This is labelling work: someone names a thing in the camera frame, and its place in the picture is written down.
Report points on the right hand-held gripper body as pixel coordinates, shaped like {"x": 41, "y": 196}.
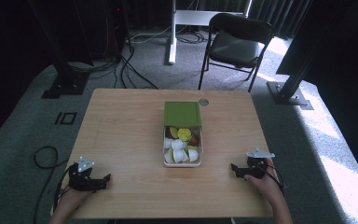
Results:
{"x": 256, "y": 163}

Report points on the pile of coffee capsules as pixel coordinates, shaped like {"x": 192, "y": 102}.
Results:
{"x": 181, "y": 145}

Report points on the black metal stand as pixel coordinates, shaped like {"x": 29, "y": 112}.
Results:
{"x": 65, "y": 77}
{"x": 287, "y": 90}

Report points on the person's right hand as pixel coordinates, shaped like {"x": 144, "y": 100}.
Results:
{"x": 264, "y": 186}

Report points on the white desk frame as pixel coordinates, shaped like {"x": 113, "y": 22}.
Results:
{"x": 180, "y": 18}

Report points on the person's left hand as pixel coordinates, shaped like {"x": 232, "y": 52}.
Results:
{"x": 74, "y": 198}

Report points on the green lid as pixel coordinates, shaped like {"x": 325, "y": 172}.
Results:
{"x": 182, "y": 114}

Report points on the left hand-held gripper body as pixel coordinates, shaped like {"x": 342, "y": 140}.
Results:
{"x": 82, "y": 181}

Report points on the white drawer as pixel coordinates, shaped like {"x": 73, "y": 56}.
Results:
{"x": 165, "y": 149}

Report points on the round grey table grommet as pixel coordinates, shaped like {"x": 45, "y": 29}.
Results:
{"x": 203, "y": 102}

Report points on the black folding chair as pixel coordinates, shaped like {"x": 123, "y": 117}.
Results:
{"x": 236, "y": 46}

